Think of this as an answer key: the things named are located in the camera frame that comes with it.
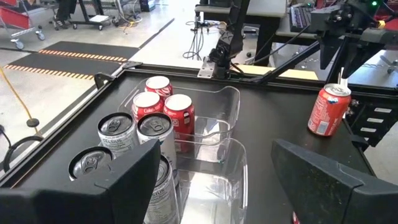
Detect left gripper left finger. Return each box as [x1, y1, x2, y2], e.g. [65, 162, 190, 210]
[0, 139, 161, 224]

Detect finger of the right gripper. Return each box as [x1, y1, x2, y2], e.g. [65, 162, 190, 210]
[341, 42, 386, 80]
[318, 37, 343, 70]

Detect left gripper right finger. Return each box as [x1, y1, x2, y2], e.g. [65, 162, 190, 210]
[271, 139, 398, 224]

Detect white Celsius can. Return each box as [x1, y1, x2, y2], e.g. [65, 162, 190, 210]
[68, 146, 114, 182]
[143, 154, 181, 224]
[97, 111, 141, 158]
[137, 112, 178, 170]

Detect dented red Coca-Cola can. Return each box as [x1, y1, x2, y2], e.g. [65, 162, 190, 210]
[307, 83, 352, 137]

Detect clear plastic bin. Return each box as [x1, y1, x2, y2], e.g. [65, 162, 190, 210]
[67, 110, 249, 224]
[117, 77, 241, 147]

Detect black keyboard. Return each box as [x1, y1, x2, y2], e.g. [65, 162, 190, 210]
[288, 5, 315, 34]

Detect plywood base board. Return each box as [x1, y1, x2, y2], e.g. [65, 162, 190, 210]
[231, 63, 320, 81]

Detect silver metal plate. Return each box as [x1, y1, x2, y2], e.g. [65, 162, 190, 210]
[197, 55, 218, 78]

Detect black orange-striped floor mat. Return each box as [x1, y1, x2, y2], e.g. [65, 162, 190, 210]
[2, 40, 141, 81]

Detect black rolling stand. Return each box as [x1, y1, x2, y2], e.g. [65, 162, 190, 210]
[70, 0, 116, 31]

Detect person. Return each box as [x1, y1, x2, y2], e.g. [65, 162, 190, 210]
[51, 0, 78, 30]

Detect red cart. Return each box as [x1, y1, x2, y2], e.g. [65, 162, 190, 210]
[0, 0, 46, 50]

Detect black diagonal frame strut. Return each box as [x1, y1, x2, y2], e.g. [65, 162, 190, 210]
[245, 40, 323, 85]

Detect black slotted bracket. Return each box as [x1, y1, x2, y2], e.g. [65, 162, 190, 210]
[346, 99, 398, 147]

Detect yellow floor cable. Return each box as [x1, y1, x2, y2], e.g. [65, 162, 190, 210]
[0, 67, 40, 136]

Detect black hanging desk cables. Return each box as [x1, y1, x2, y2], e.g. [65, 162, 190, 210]
[182, 18, 228, 62]

